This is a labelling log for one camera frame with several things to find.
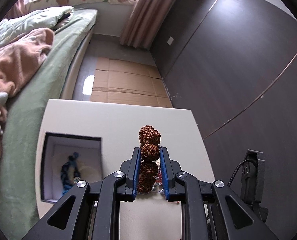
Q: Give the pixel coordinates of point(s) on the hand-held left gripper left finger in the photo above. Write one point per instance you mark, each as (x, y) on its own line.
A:
(137, 177)

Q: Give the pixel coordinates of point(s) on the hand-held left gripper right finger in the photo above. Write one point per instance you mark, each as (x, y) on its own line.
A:
(164, 177)

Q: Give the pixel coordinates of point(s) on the black jewelry box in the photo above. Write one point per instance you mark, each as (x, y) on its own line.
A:
(48, 170)

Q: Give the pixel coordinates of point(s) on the white side table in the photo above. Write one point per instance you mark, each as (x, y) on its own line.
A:
(113, 120)

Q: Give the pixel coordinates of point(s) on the flattened cardboard sheets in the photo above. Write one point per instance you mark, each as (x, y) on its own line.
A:
(128, 80)

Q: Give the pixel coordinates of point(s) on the white flat object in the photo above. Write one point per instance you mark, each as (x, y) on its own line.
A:
(88, 85)

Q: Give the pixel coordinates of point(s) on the bed with green sheet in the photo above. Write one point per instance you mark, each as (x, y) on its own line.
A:
(38, 100)

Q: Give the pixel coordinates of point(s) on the pink curtain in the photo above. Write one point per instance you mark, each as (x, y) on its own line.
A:
(146, 12)

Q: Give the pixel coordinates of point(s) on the pink fleece blanket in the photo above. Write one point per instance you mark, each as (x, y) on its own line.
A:
(18, 60)

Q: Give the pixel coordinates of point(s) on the pale floral quilt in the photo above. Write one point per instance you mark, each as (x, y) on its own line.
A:
(31, 21)

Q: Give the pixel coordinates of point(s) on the white wall socket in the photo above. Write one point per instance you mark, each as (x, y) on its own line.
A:
(171, 41)

